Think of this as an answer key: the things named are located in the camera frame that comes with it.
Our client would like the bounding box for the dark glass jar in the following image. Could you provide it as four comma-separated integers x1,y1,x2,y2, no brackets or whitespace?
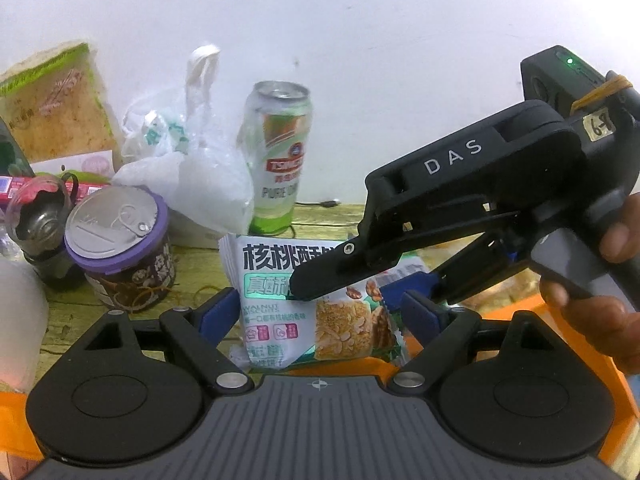
7,172,83,291

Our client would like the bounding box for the orange gift box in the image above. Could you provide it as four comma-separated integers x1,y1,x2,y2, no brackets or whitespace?
0,292,640,471

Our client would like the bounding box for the purple-lidded food can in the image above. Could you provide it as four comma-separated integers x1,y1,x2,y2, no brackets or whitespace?
64,185,178,313

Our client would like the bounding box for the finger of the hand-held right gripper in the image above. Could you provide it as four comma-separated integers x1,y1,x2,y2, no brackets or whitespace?
289,232,406,303
381,232,523,307

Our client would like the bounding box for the tan rubber band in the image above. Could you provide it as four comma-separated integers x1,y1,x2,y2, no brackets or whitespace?
172,285,226,306

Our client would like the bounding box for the dark green packet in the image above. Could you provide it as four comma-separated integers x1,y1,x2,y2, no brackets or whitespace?
0,120,33,176

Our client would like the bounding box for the white card with pink circle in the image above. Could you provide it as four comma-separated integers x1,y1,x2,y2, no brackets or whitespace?
30,150,118,178

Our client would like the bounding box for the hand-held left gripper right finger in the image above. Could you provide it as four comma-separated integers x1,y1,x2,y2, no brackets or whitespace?
387,290,576,396

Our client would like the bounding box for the person's right hand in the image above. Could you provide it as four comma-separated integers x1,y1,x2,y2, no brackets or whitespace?
540,191,640,377

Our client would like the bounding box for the red pink small box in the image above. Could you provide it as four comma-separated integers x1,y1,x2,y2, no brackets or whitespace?
0,174,118,208

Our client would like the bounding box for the walnut biscuit packet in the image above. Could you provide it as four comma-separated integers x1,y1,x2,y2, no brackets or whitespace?
218,232,431,373

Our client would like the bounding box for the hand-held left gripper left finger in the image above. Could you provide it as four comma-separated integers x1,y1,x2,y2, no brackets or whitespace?
65,287,256,396

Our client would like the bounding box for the green silver beer can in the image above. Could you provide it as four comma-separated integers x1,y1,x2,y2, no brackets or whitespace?
240,80,313,238

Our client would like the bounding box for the yellow dried food packet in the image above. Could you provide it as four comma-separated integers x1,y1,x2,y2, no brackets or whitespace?
0,42,123,163

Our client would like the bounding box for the white plastic bag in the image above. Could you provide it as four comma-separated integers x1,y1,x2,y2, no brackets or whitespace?
112,45,256,241

